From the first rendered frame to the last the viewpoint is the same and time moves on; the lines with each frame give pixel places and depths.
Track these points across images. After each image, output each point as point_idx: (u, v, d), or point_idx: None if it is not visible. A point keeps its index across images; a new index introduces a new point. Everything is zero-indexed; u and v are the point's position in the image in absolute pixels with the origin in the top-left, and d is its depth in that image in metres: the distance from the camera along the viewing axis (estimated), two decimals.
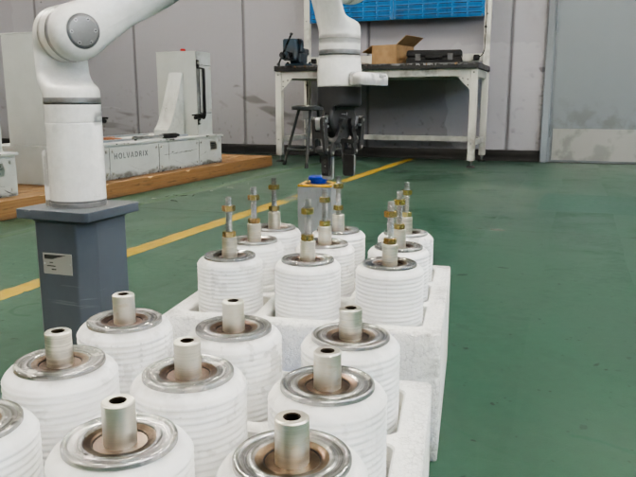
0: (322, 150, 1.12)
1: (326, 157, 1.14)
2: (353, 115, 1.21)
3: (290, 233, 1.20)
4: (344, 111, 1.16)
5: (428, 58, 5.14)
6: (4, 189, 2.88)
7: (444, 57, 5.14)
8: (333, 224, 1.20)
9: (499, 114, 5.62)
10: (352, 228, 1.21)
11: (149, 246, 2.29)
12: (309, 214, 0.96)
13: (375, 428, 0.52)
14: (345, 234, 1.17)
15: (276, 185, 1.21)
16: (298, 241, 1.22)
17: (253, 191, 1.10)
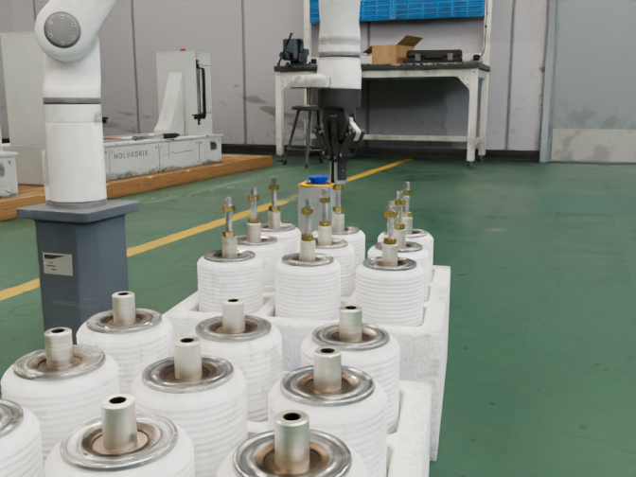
0: (325, 151, 1.20)
1: (331, 160, 1.19)
2: (353, 124, 1.13)
3: (290, 233, 1.20)
4: (332, 113, 1.16)
5: (428, 58, 5.14)
6: (4, 189, 2.88)
7: (444, 57, 5.14)
8: (338, 224, 1.19)
9: (499, 114, 5.62)
10: (344, 226, 1.23)
11: (149, 246, 2.29)
12: (309, 214, 0.96)
13: (375, 428, 0.52)
14: (358, 231, 1.19)
15: (276, 185, 1.21)
16: (298, 241, 1.22)
17: (253, 191, 1.10)
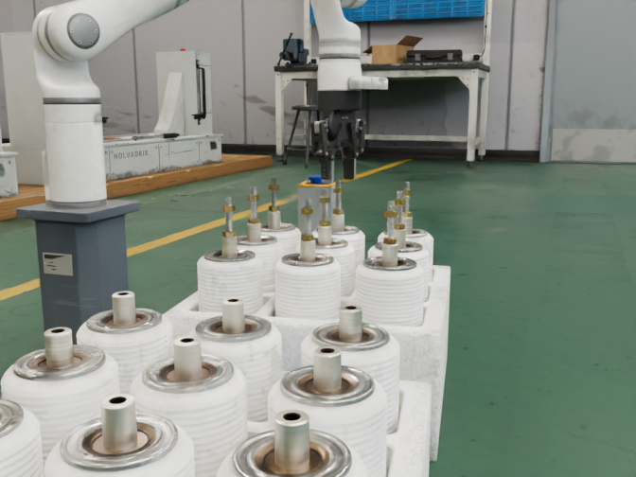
0: (321, 153, 1.13)
1: (326, 161, 1.14)
2: (354, 119, 1.21)
3: (290, 233, 1.20)
4: (344, 114, 1.16)
5: (428, 58, 5.14)
6: (4, 189, 2.88)
7: (444, 57, 5.14)
8: (333, 222, 1.21)
9: (499, 114, 5.62)
10: (343, 231, 1.18)
11: (149, 246, 2.29)
12: (309, 214, 0.96)
13: (375, 428, 0.52)
14: (318, 232, 1.19)
15: (276, 185, 1.21)
16: (298, 241, 1.22)
17: (253, 191, 1.10)
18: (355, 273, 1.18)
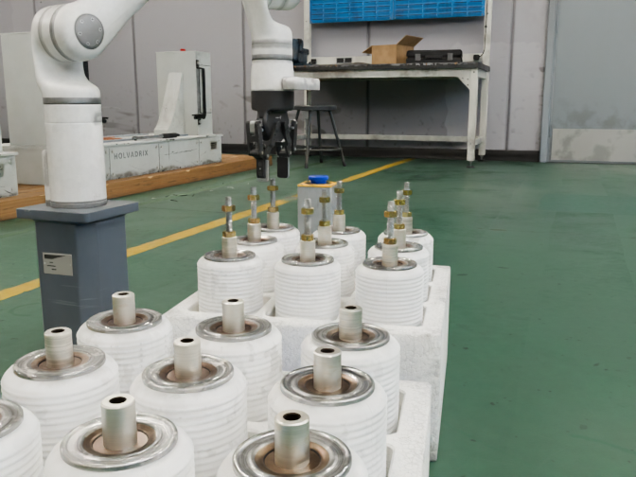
0: (256, 152, 1.15)
1: (260, 160, 1.17)
2: (286, 119, 1.23)
3: None
4: (277, 114, 1.18)
5: (428, 58, 5.14)
6: (4, 189, 2.88)
7: (444, 57, 5.14)
8: (342, 222, 1.21)
9: (499, 114, 5.62)
10: None
11: (149, 246, 2.29)
12: (309, 214, 0.96)
13: (375, 428, 0.52)
14: None
15: (268, 185, 1.21)
16: None
17: (253, 191, 1.10)
18: None
